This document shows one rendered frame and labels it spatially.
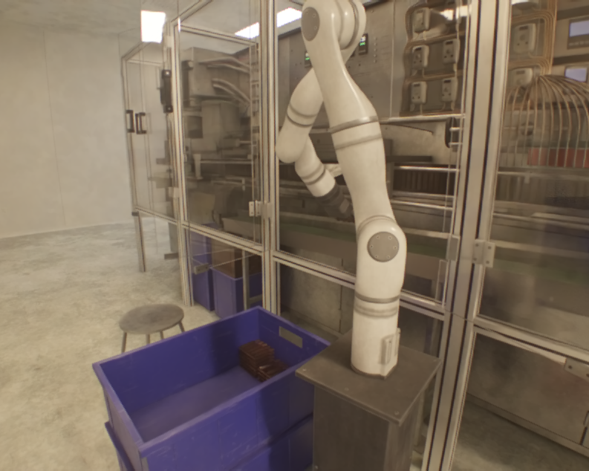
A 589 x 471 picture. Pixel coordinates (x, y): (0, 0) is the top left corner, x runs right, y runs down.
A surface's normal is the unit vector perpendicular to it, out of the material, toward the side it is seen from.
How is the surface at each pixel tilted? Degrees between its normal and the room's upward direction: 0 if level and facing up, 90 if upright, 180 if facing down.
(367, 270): 93
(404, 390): 0
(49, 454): 0
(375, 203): 106
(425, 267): 90
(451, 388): 90
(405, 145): 90
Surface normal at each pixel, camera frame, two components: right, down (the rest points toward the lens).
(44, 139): 0.67, 0.18
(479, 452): 0.00, -0.97
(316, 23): -0.71, 0.36
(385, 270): -0.07, 0.27
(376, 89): -0.74, 0.15
